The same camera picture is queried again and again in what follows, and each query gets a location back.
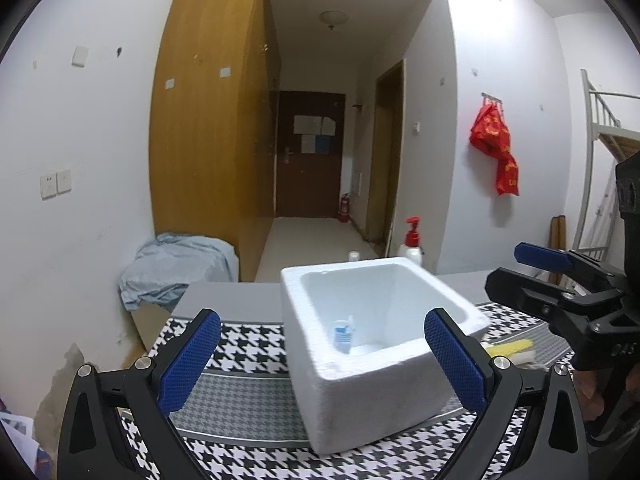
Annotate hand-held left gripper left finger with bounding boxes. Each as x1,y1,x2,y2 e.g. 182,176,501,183
57,308,222,480

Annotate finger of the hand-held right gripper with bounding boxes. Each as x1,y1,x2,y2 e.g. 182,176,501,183
484,267,621,333
514,242,627,288

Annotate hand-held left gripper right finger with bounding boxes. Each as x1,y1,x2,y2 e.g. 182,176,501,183
424,308,591,480

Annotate yellow foam net sleeve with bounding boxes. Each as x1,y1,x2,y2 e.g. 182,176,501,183
481,339,535,358

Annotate white foam box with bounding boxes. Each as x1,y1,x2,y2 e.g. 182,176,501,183
280,256,492,453

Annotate small blue white tube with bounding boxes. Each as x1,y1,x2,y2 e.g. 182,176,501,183
332,316,356,356

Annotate person's right hand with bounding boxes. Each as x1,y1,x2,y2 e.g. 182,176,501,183
574,367,608,423

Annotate wooden stick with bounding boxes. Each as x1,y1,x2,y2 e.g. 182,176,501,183
549,215,560,283
558,215,569,281

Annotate black white houndstooth mat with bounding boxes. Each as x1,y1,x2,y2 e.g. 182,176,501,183
117,300,591,480

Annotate light blue cloth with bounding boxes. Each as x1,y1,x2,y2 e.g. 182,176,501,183
118,232,240,311

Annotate white red pump bottle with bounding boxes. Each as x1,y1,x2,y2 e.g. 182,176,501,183
397,216,425,267

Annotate red plastic bag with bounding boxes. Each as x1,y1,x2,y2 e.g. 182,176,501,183
469,99,521,197

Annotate white metal bunk bed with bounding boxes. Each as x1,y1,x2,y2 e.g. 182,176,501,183
570,69,640,261

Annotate pile of papers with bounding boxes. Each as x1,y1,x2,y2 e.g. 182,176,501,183
0,410,38,476

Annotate brown entrance door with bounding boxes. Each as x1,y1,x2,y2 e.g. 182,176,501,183
274,91,347,220

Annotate wooden wardrobe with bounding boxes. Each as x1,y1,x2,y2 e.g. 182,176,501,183
149,0,281,283

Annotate white papers on door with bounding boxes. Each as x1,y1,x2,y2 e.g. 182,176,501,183
292,115,335,136

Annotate wooden side door frame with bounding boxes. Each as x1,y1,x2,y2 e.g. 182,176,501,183
365,59,406,256

